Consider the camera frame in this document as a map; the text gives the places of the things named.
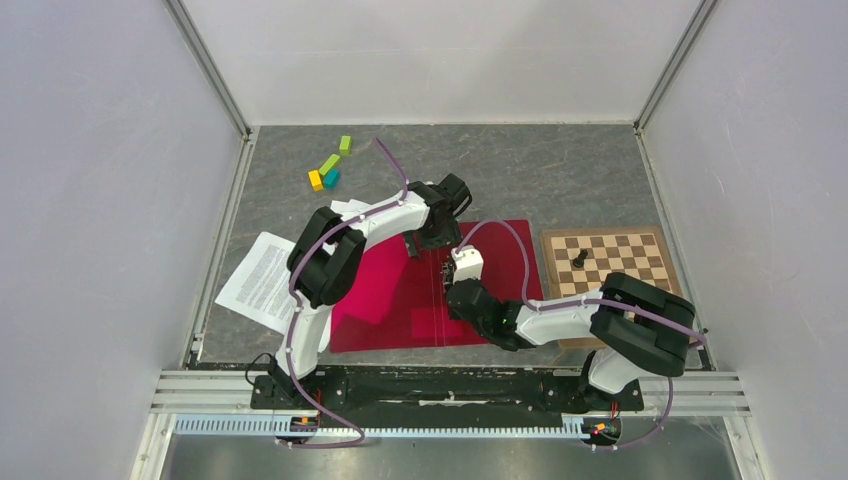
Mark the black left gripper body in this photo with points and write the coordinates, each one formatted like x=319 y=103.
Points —
x=429 y=238

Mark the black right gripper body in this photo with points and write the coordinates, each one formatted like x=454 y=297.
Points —
x=484 y=331

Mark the red clip file folder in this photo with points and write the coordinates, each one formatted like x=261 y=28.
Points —
x=397 y=301

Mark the printed text paper sheet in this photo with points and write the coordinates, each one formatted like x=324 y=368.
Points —
x=258 y=288

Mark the white paper stack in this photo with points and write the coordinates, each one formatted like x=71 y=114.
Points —
x=356 y=211

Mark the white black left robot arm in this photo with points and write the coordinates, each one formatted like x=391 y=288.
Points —
x=325 y=260

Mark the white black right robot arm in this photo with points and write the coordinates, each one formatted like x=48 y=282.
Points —
x=645 y=330

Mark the light green block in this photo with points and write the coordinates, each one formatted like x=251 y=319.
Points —
x=345 y=145

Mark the wooden chessboard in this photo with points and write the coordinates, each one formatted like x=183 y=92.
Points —
x=640 y=252

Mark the black chess piece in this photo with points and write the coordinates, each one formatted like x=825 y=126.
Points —
x=579 y=261

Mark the teal block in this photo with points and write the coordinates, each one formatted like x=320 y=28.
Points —
x=331 y=179

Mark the orange yellow block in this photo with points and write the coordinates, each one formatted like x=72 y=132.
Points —
x=315 y=180

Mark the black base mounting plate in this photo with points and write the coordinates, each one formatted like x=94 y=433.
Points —
x=444 y=391

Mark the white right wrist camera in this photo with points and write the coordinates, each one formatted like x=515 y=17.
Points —
x=468 y=263

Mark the aluminium frame rail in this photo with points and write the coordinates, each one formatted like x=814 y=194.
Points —
x=219 y=403

